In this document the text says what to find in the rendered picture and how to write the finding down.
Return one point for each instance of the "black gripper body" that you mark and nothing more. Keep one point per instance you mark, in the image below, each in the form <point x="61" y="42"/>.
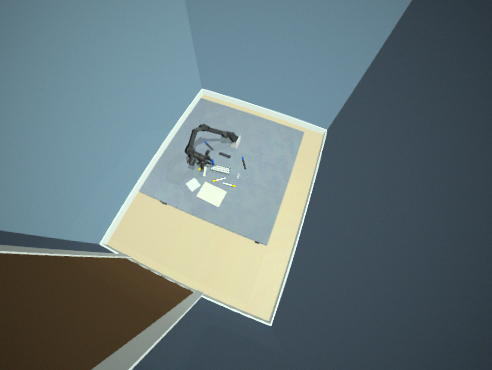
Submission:
<point x="202" y="158"/>

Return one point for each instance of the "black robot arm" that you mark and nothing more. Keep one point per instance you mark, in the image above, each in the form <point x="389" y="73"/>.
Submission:
<point x="203" y="127"/>

